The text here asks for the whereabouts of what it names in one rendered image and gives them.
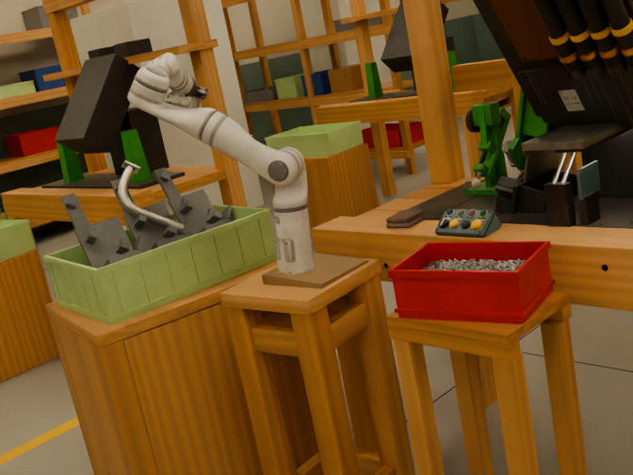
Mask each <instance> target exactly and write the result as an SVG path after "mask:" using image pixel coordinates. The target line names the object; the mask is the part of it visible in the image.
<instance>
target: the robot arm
mask: <svg viewBox="0 0 633 475"><path fill-rule="evenodd" d="M169 88H170V89H171V92H169V93H167V92H168V89H169ZM207 93H208V89H203V90H201V89H200V88H199V87H198V86H197V85H196V81H195V79H194V78H193V77H192V76H191V75H190V74H188V73H187V72H186V71H184V70H182V69H181V65H180V61H179V59H178V58H177V56H176V55H174V54H172V53H166V54H164V55H162V56H160V57H158V58H156V59H154V60H153V61H151V62H149V63H148V64H147V66H144V67H142V68H140V69H139V70H138V72H137V74H136V76H135V78H134V81H133V83H132V86H131V88H130V90H129V92H128V95H127V99H128V101H129V102H130V103H131V104H132V105H133V106H135V107H137V108H139V109H141V110H142V111H145V112H147V113H149V114H151V115H153V116H155V117H157V118H159V119H161V120H163V121H165V122H167V123H170V124H172V125H174V126H176V127H178V128H180V129H181V130H183V131H185V132H187V133H188V134H189V135H191V136H193V137H194V138H196V139H198V140H200V141H202V142H203V143H205V144H207V145H209V146H210V147H212V148H214V149H216V150H218V151H220V152H222V153H224V154H226V155H227V156H229V157H231V158H233V159H235V160H237V161H239V162H241V163H243V164H244V165H246V166H247V167H249V168H250V169H252V170H253V171H255V172H257V173H258V174H260V175H261V176H262V177H264V178H265V179H267V180H268V181H269V182H270V183H272V184H274V185H275V193H274V197H273V201H272V204H273V212H274V219H275V226H276V234H277V237H276V238H275V239H274V242H275V250H276V257H277V264H278V271H279V272H282V273H286V274H290V275H294V274H299V273H304V272H307V271H310V270H312V269H313V268H314V267H315V262H314V254H313V246H312V238H311V230H310V222H309V214H308V206H307V196H308V185H307V173H306V166H305V161H304V158H303V156H302V154H301V153H300V152H299V151H298V150H297V149H295V148H292V147H284V148H282V149H280V150H278V151H277V150H274V149H272V148H269V147H267V146H266V145H264V144H262V143H260V142H258V141H257V140H255V139H253V138H252V137H251V136H250V135H249V134H248V133H247V132H246V131H245V130H244V129H243V128H242V127H241V126H240V125H239V124H238V123H237V122H236V121H234V120H233V119H231V118H230V117H228V116H226V115H224V114H222V113H221V112H219V111H217V110H215V109H214V108H209V107H201V108H192V109H172V108H168V107H165V106H163V105H162V103H163V101H164V102H166V103H167V104H171V105H175V106H181V107H189V105H190V102H189V100H188V99H187V97H188V96H190V97H191V98H192V96H194V97H198V98H199V99H201V100H203V99H205V98H206V95H207Z"/></svg>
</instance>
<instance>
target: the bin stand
mask: <svg viewBox="0 0 633 475"><path fill-rule="evenodd" d="M571 317H572V310H571V303H570V294H569V292H560V291H552V292H551V293H550V294H549V295H548V296H547V298H546V299H545V300H544V301H543V302H542V303H541V305H540V306H539V307H538V308H537V309H536V310H535V312H534V313H533V314H532V315H531V316H530V317H529V318H528V320H527V321H526V322H525V323H524V324H512V323H493V322H474V321H455V320H436V319H400V318H399V316H398V313H395V311H394V312H393V313H391V314H389V315H387V316H386V320H387V324H388V331H389V336H390V338H392V339H394V344H395V350H396V356H397V361H398V370H399V376H400V381H401V386H402V392H403V397H404V402H405V408H406V413H407V419H408V423H409V429H410V435H411V439H412V445H413V450H414V459H415V465H416V471H417V475H445V472H444V466H443V460H442V454H441V450H440V444H439V438H438V433H437V427H436V421H435V415H434V410H433V404H432V398H431V393H430V383H429V377H428V372H427V366H426V360H425V354H424V349H423V345H427V346H432V347H437V348H442V349H447V350H449V351H450V357H451V363H452V368H453V374H454V381H455V386H456V392H457V398H458V404H459V410H460V416H461V422H462V427H463V439H464V445H465V450H466V457H467V463H468V468H469V474H470V475H495V470H494V463H493V457H492V451H491V444H490V438H489V432H488V426H487V419H486V414H485V407H484V400H483V395H482V388H481V382H480V376H479V364H478V358H477V355H481V356H487V357H492V362H493V369H494V376H495V387H496V394H497V400H498V407H499V414H500V419H501V426H502V433H503V439H504V446H505V452H506V458H507V465H508V471H509V475H540V474H539V468H538V460H537V453H536V447H535V439H534V432H533V426H532V418H531V412H530V405H529V397H528V385H527V377H526V371H525V364H524V356H523V353H522V352H521V351H520V343H519V339H518V338H520V337H521V336H523V335H524V334H526V333H527V332H529V331H530V330H531V329H533V328H534V327H536V326H537V325H538V324H540V325H541V333H542V341H543V347H544V361H545V369H546V376H547V383H548V391H549V399H550V405H551V413H552V420H553V427H554V435H555V442H556V450H557V456H558V464H559V472H560V475H588V471H587V464H586V455H585V448H584V439H583V432H582V424H581V415H580V408H579V400H578V392H577V384H576V369H575V361H574V354H573V345H572V338H571V330H570V321H569V318H571Z"/></svg>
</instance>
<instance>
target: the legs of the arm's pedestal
mask: <svg viewBox="0 0 633 475"><path fill-rule="evenodd" d="M225 310H226V315H227V319H228V322H229V327H230V331H231V335H232V340H233V343H234V347H235V355H236V359H237V363H238V367H239V371H240V375H241V380H242V384H243V387H244V392H245V396H246V400H247V404H248V408H249V412H250V416H251V421H252V427H253V432H254V436H255V440H256V445H257V449H258V452H259V456H260V461H261V465H262V469H263V473H264V475H415V471H414V461H413V457H412V451H411V446H410V440H409V435H408V430H407V424H406V419H405V414H404V409H403V403H402V398H401V393H400V387H399V382H398V373H397V367H396V361H395V356H394V351H393V346H392V340H391V338H390V336H389V331H388V324H387V320H386V316H387V314H386V309H385V303H384V298H383V293H382V288H381V277H380V274H378V275H376V276H374V277H373V278H371V279H369V280H368V281H366V282H364V283H363V284H361V285H359V286H358V287H356V288H355V289H353V290H352V291H350V292H348V294H345V295H343V296H342V297H340V298H338V299H337V300H335V301H333V302H332V303H330V304H328V305H326V306H325V307H323V308H321V309H320V310H318V311H316V313H314V314H312V315H311V316H307V315H298V314H288V313H280V312H270V311H263V312H262V311H261V310H251V309H243V308H233V307H225ZM354 336H356V337H357V343H358V348H359V353H360V357H361V363H362V368H363V373H364V377H365V387H366V392H367V396H368V401H369V407H370V412H371V416H372V421H373V427H374V432H375V436H376V441H377V447H378V451H374V450H367V449H363V448H358V447H354V442H353V437H352V432H351V428H350V423H349V414H348V409H347V405H346V400H345V395H344V390H343V386H342V381H341V376H340V371H339V367H338V362H337V357H336V352H335V349H336V348H338V347H339V346H341V345H342V344H344V343H345V342H347V341H348V340H349V339H351V338H352V337H354ZM272 353H277V354H282V355H289V356H296V357H298V358H299V359H300V367H301V372H302V377H303V381H304V385H305V390H306V395H307V399H308V403H309V408H310V413H311V417H312V421H313V426H314V430H315V435H316V443H317V447H318V453H317V454H316V455H314V456H313V457H312V458H311V459H309V460H308V461H307V462H306V463H305V464H303V465H302V466H301V467H299V468H298V469H296V464H295V460H294V455H293V451H292V447H291V443H290V438H289V434H288V430H287V426H286V421H285V416H284V409H283V405H282V400H281V396H280V391H279V387H278V383H277V379H276V374H275V370H274V366H273V361H272V357H271V354H272Z"/></svg>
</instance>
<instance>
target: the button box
mask: <svg viewBox="0 0 633 475"><path fill-rule="evenodd" d="M448 210H449V209H446V211H445V213H444V215H443V217H442V219H447V220H448V225H447V226H446V227H440V226H439V224H438V225H437V227H436V229H435V233H436V234H437V235H439V236H455V237H471V238H485V237H487V236H489V235H490V234H492V233H493V232H495V231H497V230H499V229H500V227H501V225H502V223H501V222H500V220H499V219H498V217H497V216H496V214H495V213H494V211H493V210H486V211H487V213H486V215H485V216H482V217H481V216H480V215H479V213H480V212H481V211H482V210H475V209H464V213H463V214H462V215H461V216H459V215H458V212H459V211H460V210H461V209H453V210H454V211H453V213H452V214H451V215H448V214H447V211H448ZM471 210H475V211H476V213H475V214H474V215H473V216H469V215H468V213H469V212H470V211H471ZM452 220H457V221H458V222H459V224H458V226H457V227H455V228H452V227H451V226H450V225H449V224H450V222H451V221H452ZM464 220H468V221H469V222H470V224H469V226H468V227H467V228H462V227H461V222H462V221H464ZM474 220H480V221H481V222H482V226H481V227H480V228H479V229H477V230H474V229H472V227H471V223H472V222H473V221H474Z"/></svg>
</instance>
